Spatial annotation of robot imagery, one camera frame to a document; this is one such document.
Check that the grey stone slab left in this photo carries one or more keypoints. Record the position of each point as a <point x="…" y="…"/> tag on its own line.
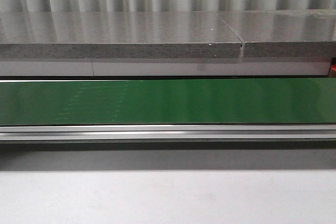
<point x="116" y="35"/>

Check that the grey stone slab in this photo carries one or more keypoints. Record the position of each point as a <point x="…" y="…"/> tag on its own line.
<point x="284" y="33"/>
<point x="116" y="35"/>

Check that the green conveyor belt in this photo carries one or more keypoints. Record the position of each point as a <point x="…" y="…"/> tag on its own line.
<point x="188" y="110"/>

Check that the grey stone slab right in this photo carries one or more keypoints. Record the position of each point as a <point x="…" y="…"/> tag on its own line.
<point x="284" y="33"/>

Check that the red plastic tray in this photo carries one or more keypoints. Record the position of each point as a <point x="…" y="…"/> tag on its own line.
<point x="332" y="72"/>

